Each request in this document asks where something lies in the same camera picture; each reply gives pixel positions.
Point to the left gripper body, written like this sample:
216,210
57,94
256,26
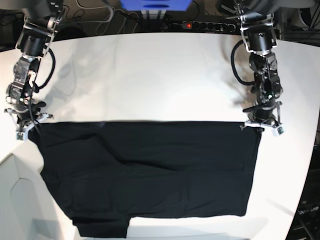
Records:
264,115

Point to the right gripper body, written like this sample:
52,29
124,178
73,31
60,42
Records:
29,115

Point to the black T-shirt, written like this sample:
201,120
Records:
103,174

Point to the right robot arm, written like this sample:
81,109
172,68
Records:
41,18

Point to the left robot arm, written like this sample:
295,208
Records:
259,38

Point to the black power strip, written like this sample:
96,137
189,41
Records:
203,27

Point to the blue plastic bin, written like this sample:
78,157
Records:
168,5

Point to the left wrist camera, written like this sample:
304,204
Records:
278,130

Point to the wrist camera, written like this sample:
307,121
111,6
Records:
21,136
278,130

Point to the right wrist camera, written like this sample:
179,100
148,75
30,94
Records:
21,136

